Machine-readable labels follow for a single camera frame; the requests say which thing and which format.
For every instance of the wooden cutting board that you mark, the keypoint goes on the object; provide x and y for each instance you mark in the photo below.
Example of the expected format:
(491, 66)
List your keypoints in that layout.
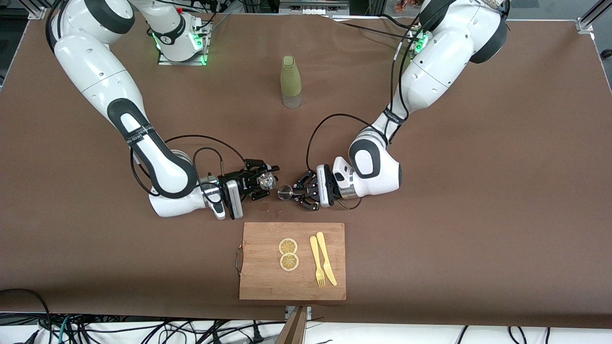
(267, 282)

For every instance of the small metal bracket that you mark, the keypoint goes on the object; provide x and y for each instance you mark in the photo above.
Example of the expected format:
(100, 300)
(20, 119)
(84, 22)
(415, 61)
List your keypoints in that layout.
(307, 311)

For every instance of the clear glass shaker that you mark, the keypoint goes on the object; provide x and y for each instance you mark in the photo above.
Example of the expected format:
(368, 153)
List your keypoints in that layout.
(267, 180)

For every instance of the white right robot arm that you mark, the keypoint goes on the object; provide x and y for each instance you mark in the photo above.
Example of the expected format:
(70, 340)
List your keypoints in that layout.
(95, 67)

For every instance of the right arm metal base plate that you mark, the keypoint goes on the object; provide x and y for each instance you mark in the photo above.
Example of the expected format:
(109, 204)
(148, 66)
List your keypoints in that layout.
(165, 61)

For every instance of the lemon slice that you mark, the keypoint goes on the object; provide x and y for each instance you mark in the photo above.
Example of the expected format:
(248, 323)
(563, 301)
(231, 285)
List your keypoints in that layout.
(288, 246)
(289, 262)

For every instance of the yellow plastic fork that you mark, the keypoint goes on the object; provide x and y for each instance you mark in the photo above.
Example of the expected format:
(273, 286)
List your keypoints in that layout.
(315, 258)

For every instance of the yellow plastic knife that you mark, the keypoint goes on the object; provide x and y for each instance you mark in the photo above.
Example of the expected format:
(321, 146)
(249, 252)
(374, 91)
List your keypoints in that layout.
(324, 253)

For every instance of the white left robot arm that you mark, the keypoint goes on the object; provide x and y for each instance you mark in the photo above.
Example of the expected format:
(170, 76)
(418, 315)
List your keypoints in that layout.
(430, 67)

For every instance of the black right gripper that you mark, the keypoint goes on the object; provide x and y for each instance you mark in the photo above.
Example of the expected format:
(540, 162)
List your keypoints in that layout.
(247, 182)

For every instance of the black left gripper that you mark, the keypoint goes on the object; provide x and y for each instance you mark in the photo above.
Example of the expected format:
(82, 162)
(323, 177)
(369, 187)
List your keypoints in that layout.
(311, 187)

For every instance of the green bottle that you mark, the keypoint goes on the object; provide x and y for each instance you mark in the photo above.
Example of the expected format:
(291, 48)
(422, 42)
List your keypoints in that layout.
(290, 79)

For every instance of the aluminium frame profile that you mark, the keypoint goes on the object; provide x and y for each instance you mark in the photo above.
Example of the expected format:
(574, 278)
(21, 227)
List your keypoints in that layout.
(590, 16)

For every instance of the brown wooden post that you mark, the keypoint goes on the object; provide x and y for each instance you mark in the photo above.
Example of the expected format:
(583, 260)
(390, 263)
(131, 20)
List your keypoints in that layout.
(292, 332)

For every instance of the steel measuring cup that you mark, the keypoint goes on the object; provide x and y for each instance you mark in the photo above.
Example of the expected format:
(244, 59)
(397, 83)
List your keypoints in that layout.
(285, 192)

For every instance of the grey metal box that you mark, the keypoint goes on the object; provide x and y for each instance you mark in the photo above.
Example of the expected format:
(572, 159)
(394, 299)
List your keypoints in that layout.
(313, 6)

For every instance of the brown table cover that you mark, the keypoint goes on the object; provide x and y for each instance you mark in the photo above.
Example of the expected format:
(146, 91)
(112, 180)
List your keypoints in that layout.
(502, 167)

